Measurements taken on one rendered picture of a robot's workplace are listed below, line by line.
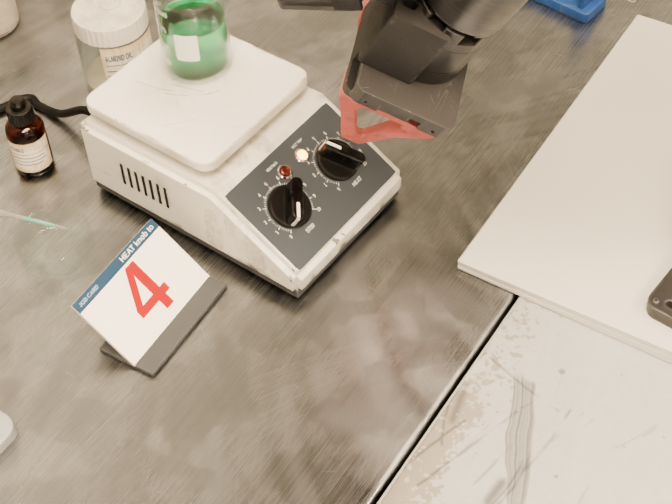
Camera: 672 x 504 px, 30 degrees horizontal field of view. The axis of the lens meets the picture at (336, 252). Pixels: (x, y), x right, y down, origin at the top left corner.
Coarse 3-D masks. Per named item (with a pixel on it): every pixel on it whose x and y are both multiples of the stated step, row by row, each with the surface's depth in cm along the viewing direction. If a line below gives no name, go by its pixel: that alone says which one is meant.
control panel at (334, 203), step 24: (312, 120) 91; (336, 120) 92; (288, 144) 89; (312, 144) 90; (360, 144) 92; (264, 168) 88; (312, 168) 89; (360, 168) 91; (384, 168) 92; (240, 192) 86; (264, 192) 87; (312, 192) 89; (336, 192) 89; (360, 192) 90; (264, 216) 86; (312, 216) 88; (336, 216) 89; (288, 240) 86; (312, 240) 87
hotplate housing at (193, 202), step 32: (320, 96) 92; (96, 128) 90; (288, 128) 90; (96, 160) 92; (128, 160) 89; (160, 160) 88; (256, 160) 88; (128, 192) 93; (160, 192) 90; (192, 192) 87; (224, 192) 86; (384, 192) 91; (192, 224) 90; (224, 224) 87; (352, 224) 89; (224, 256) 90; (256, 256) 87; (320, 256) 87; (288, 288) 87
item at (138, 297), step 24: (168, 240) 88; (144, 264) 87; (168, 264) 88; (192, 264) 89; (120, 288) 85; (144, 288) 86; (168, 288) 87; (96, 312) 84; (120, 312) 85; (144, 312) 86; (120, 336) 84; (144, 336) 85
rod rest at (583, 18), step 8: (536, 0) 109; (544, 0) 109; (552, 0) 108; (560, 0) 108; (568, 0) 108; (576, 0) 108; (584, 0) 106; (592, 0) 108; (600, 0) 108; (552, 8) 109; (560, 8) 108; (568, 8) 107; (576, 8) 107; (584, 8) 107; (592, 8) 107; (600, 8) 108; (568, 16) 108; (576, 16) 107; (584, 16) 107; (592, 16) 108
